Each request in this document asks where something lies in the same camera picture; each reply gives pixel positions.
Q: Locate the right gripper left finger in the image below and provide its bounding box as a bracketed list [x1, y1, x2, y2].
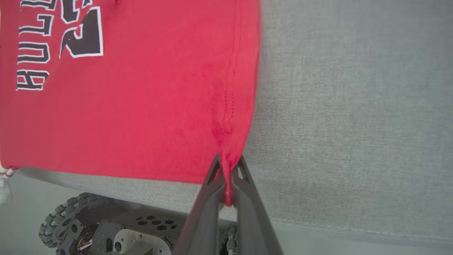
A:
[172, 153, 226, 255]

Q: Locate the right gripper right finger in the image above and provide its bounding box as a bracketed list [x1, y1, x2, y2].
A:
[231, 155, 284, 255]

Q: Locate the red Bulls t-shirt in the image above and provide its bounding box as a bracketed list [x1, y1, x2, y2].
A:
[0, 0, 262, 206]

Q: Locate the black robot omni wheel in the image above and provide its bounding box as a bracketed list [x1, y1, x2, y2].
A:
[38, 192, 117, 249]

